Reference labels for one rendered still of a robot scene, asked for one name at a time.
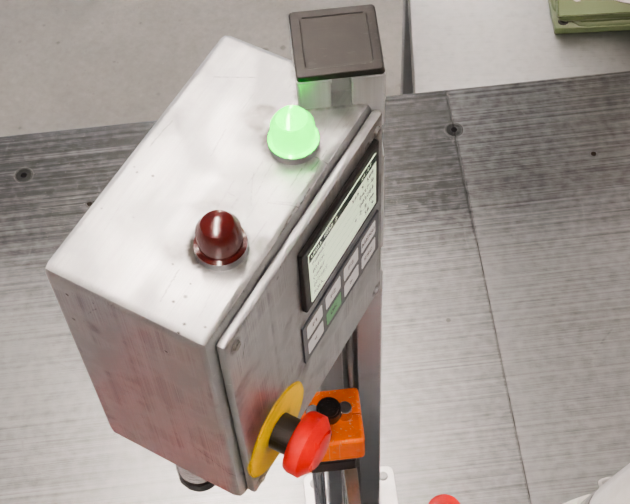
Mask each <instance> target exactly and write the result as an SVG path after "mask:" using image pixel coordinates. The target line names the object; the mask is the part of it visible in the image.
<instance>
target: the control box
mask: <svg viewBox="0 0 630 504"><path fill-rule="evenodd" d="M331 104H332V105H331V107H323V108H313V109H305V110H306V111H308V112H309V113H310V114H311V115H312V117H313V119H314V123H315V127H316V128H317V130H318V132H319V139H320V146H319V150H318V152H317V154H316V155H315V156H314V157H313V158H312V159H311V160H309V161H307V162H306V163H303V164H299V165H287V164H283V163H281V162H279V161H277V160H276V159H275V158H273V156H272V155H271V154H270V152H269V148H268V141H267V140H268V133H269V131H270V122H271V119H272V117H273V116H274V115H275V113H277V112H278V111H279V110H280V109H281V108H283V107H286V106H290V105H295V106H298V100H297V92H296V82H295V69H294V67H293V61H292V60H289V59H287V58H284V57H282V56H279V55H277V54H274V53H272V52H269V51H267V50H264V49H262V48H259V47H257V46H254V45H252V44H249V43H247V42H244V41H242V40H240V39H237V38H235V37H232V36H224V37H222V38H221V39H220V40H219V41H218V43H217V44H216V45H215V47H214V48H213V49H212V51H211V52H210V53H209V54H208V56H207V57H206V58H205V60H204V61H203V62H202V63H201V65H200V66H199V67H198V69H197V70H196V71H195V72H194V74H193V75H192V76H191V78H190V79H189V80H188V82H187V83H186V84H185V85H184V87H183V88H182V89H181V91H180V92H179V93H178V94H177V96H176V97H175V98H174V100H173V101H172V102H171V104H170V105H169V106H168V107H167V109H166V110H165V111H164V113H163V114H162V115H161V116H160V118H159V119H158V120H157V122H156V123H155V124H154V125H153V127H152V128H151V129H150V131H149V132H148V133H147V135H146V136H145V137H144V138H143V140H142V141H141V142H140V144H139V145H138V146H137V147H136V149H135V150H134V151H133V153H132V154H131V155H130V157H129V158H128V159H127V160H126V162H125V163H124V164H123V166H122V167H121V168H120V169H119V171H118V172H117V173H116V175H115V176H114V177H113V179H112V180H111V181H110V182H109V184H108V185H107V186H106V188H105V189H104V190H103V191H102V193H101V194H100V195H99V197H98V198H97V199H96V200H95V202H94V203H93V204H92V206H91V207H90V208H89V210H88V211H87V212H86V213H85V215H84V216H83V217H82V219H81V220H80V221H79V222H78V224H77V225H76V226H75V228H74V229H73V230H72V232H71V233H70V234H69V235H68V237H67V238H66V239H65V241H64V242H63V243H62V244H61V246H60V247H59V248H58V250H57V251H56V252H55V253H54V255H53V256H52V257H51V259H50V260H49V261H48V263H47V266H46V268H45V273H46V275H47V278H48V280H49V282H50V285H51V287H52V290H53V292H54V294H55V297H56V299H57V301H58V304H59V306H60V308H61V311H62V313H63V316H64V318H65V320H66V323H67V325H68V327H69V330H70V332H71V334H72V337H73V339H74V342H75V344H76V346H77V349H78V351H79V353H80V356H81V358H82V361H83V363H84V365H85V368H86V370H87V372H88V375H89V377H90V379H91V382H92V384H93V387H94V389H95V391H96V394H97V396H98V398H99V401H100V403H101V405H102V408H103V410H104V413H105V415H106V417H107V420H108V422H109V424H110V427H111V429H112V430H113V431H114V432H115V433H117V434H119V435H121V436H122V437H124V438H126V439H128V440H130V441H132V442H134V443H136V444H138V445H140V446H142V447H143V448H145V449H147V450H149V451H151V452H153V453H155V454H157V455H159V456H161V457H162V458H164V459H166V460H168V461H170V462H172V463H174V464H176V465H178V466H180V467H182V468H183V469H185V470H187V471H189V472H191V473H193V474H195V475H197V476H199V477H201V478H202V479H204V480H206V481H208V482H210V483H212V484H214V485H216V486H218V487H220V488H222V489H223V490H225V491H227V492H229V493H231V494H233V495H237V496H241V495H243V494H244V493H245V492H246V491H247V489H249V490H250V491H252V492H255V491H257V489H258V488H259V486H260V484H261V483H262V482H263V481H264V480H265V477H266V475H267V473H268V471H269V470H270V468H271V466H272V465H273V463H274V461H275V460H276V458H277V457H278V455H279V454H280V453H279V452H277V451H275V450H273V449H271V448H269V445H268V444H269V439H270V436H271V433H272V431H273V428H274V426H275V425H276V423H277V421H278V420H279V418H280V417H281V416H282V415H283V414H284V413H286V412H287V413H289V414H291V415H293V416H295V417H297V418H299V419H301V417H302V415H303V414H304V412H305V410H306V409H307V407H308V405H309V404H310V402H311V400H312V399H313V397H314V395H315V394H316V392H317V391H318V389H319V387H320V386H321V384H322V382H323V381H324V379H325V377H326V376H327V374H328V372H329V371H330V369H331V367H332V366H333V364H334V363H335V361H336V359H337V358H338V356H339V354H340V353H341V351H342V349H343V348H344V346H345V344H346V343H347V341H348V339H349V338H350V336H351V335H352V333H353V331H354V330H355V328H356V326H357V325H358V323H359V321H360V320H361V318H362V316H363V315H364V313H365V311H366V310H367V308H368V306H369V305H370V303H371V302H372V300H373V298H374V297H375V295H376V294H377V293H378V292H379V288H380V257H381V165H382V113H381V112H380V111H379V110H372V112H371V108H370V107H369V105H367V104H353V103H352V90H342V91H333V92H331ZM374 138H375V139H377V140H378V141H379V180H378V202H377V204H376V205H375V207H374V209H373V210H372V212H371V213H370V215H369V217H368V218H367V220H366V221H365V223H364V224H363V226H362V228H361V229H360V231H359V232H358V234H357V235H356V237H355V239H354V240H353V242H352V243H351V245H350V247H349V248H348V250H347V251H346V253H345V254H344V256H343V258H342V259H341V261H340V262H339V264H338V265H337V267H336V269H335V270H334V272H333V273H332V275H331V276H330V278H329V280H328V281H327V283H326V284H325V286H324V288H323V289H322V291H321V292H320V294H319V295H318V297H317V299H316V300H315V302H314V303H313V305H312V306H311V308H310V310H309V311H308V312H307V313H306V312H303V311H302V302H301V291H300V281H299V270H298V259H297V255H298V254H299V252H300V250H301V249H302V247H303V246H304V244H305V243H306V241H307V240H308V238H309V237H310V235H311V234H312V232H313V231H314V229H315V228H316V226H317V225H318V223H319V222H320V220H321V218H322V217H323V215H324V214H325V212H326V211H327V209H328V208H329V206H330V205H331V203H332V202H333V200H334V199H335V197H336V196H337V194H338V193H339V191H340V190H341V188H342V186H343V185H344V183H345V182H346V180H347V179H348V177H349V176H350V174H351V173H352V171H353V170H354V168H355V167H356V165H357V164H358V162H359V161H360V159H361V158H362V156H363V154H364V153H365V151H366V150H367V148H368V147H369V145H370V144H371V142H372V141H373V139H374ZM212 210H224V211H227V212H230V213H232V214H234V215H235V216H236V217H237V218H238V219H239V221H240V223H241V227H242V228H243V229H244V230H245V232H246V234H247V238H248V244H249V250H248V254H247V256H246V258H245V259H244V261H243V262H242V263H241V264H240V265H238V266H237V267H235V268H233V269H231V270H227V271H213V270H210V269H207V268H205V267H204V266H202V265H201V264H200V263H199V261H198V260H197V258H196V256H195V252H194V246H193V242H194V238H195V227H196V224H197V222H198V220H199V219H200V218H201V217H202V216H204V215H205V214H206V213H208V212H210V211H212ZM376 210H379V234H378V249H377V250H376V252H375V253H374V255H373V257H372V258H371V260H370V262H369V263H368V265H367V266H366V268H365V270H364V271H363V273H362V274H361V276H360V278H359V279H358V281H357V283H356V284H355V286H354V287H353V289H352V291H351V292H350V294H349V295H348V297H347V299H346V300H345V302H344V303H343V305H342V307H341V308H340V310H339V312H338V313H337V315H336V316H335V318H334V320H333V321H332V323H331V324H330V326H329V328H328V329H327V331H326V333H325V334H324V336H323V337H322V339H321V341H320V342H319V344H318V345H317V347H316V349H315V350H314V352H313V354H312V355H311V357H310V358H309V360H308V362H307V363H306V364H305V363H304V356H303V346H302V336H301V329H302V327H303V326H304V324H305V322H306V321H307V319H308V318H309V316H310V314H311V313H312V311H313V310H314V308H315V307H316V305H317V303H318V302H319V300H320V299H321V297H322V295H323V294H324V292H325V291H326V289H327V288H328V286H329V284H330V283H331V281H332V280H333V278H334V276H335V275H336V273H337V272H338V270H339V269H340V267H341V265H342V264H343V262H344V261H345V259H346V257H347V256H348V254H349V253H350V251H351V250H352V248H353V246H354V245H355V243H356V242H357V240H358V238H359V237H360V235H361V234H362V232H363V231H364V229H365V227H366V226H367V224H368V223H369V221H370V220H371V218H372V216H373V215H374V213H375V212H376Z"/></svg>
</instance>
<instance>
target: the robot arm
mask: <svg viewBox="0 0 630 504"><path fill-rule="evenodd" d="M616 1H619V2H623V3H629V4H630V0H616ZM598 484H599V488H598V489H597V490H596V491H594V492H593V493H592V494H588V495H584V496H581V497H578V498H575V499H573V500H570V501H568V502H566V503H564V504H630V463H629V464H628V465H626V466H625V467H624V468H623V469H621V470H620V471H619V472H618V473H616V474H615V475H614V476H613V477H605V478H602V479H600V480H599V481H598Z"/></svg>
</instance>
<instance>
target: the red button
mask: <svg viewBox="0 0 630 504"><path fill-rule="evenodd" d="M331 436H332V431H331V427H330V423H329V419H328V417H327V416H325V415H323V414H321V413H319V412H317V411H310V412H308V413H307V414H306V415H305V416H304V417H303V418H302V419H299V418H297V417H295V416H293V415H291V414H289V413H287V412H286V413H284V414H283V415H282V416H281V417H280V418H279V420H278V421H277V423H276V425H275V426H274V428H273V431H272V433H271V436H270V439H269V444H268V445H269V448H271V449H273V450H275V451H277V452H279V453H281V454H283V455H284V457H283V462H282V467H283V469H284V470H285V472H287V473H289V474H290V475H292V476H294V477H296V478H299V477H302V476H304V475H307V474H309V473H311V472H313V471H314V470H315V469H316V468H317V467H318V465H319V464H320V462H321V461H322V459H323V457H324V456H325V454H326V452H327V449H328V446H329V443H330V440H331Z"/></svg>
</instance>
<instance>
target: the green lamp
mask: <svg viewBox="0 0 630 504"><path fill-rule="evenodd" d="M267 141H268V148H269V152H270V154H271V155H272V156H273V158H275V159H276V160H277V161H279V162H281V163H283V164H287V165H299V164H303V163H306V162H307V161H309V160H311V159H312V158H313V157H314V156H315V155H316V154H317V152H318V150H319V146H320V139H319V132H318V130H317V128H316V127H315V123H314V119H313V117H312V115H311V114H310V113H309V112H308V111H306V110H305V109H303V108H301V107H299V106H295V105H290V106H286V107H283V108H281V109H280V110H279V111H278V112H277V113H275V115H274V116H273V117H272V119H271V122H270V131H269V133H268V140H267Z"/></svg>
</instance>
